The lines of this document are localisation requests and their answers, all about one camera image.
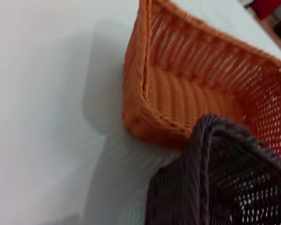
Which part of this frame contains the red background object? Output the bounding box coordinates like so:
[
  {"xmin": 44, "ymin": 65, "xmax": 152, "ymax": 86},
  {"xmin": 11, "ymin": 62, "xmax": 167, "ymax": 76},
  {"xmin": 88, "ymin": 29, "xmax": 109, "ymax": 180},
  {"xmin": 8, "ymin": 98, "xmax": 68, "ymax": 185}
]
[{"xmin": 250, "ymin": 0, "xmax": 281, "ymax": 21}]

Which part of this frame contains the dark brown woven basket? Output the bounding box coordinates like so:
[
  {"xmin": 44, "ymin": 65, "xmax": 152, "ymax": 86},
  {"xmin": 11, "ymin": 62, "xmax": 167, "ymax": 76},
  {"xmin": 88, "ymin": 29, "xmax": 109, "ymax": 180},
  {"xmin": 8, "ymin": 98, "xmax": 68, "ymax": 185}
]
[{"xmin": 144, "ymin": 114, "xmax": 281, "ymax": 225}]

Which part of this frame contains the orange woven basket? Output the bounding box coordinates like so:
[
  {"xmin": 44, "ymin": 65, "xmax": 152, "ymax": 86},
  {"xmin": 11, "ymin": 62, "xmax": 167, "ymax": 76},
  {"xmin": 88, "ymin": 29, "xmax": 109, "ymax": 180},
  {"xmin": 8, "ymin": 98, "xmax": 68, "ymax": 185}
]
[{"xmin": 121, "ymin": 0, "xmax": 281, "ymax": 165}]

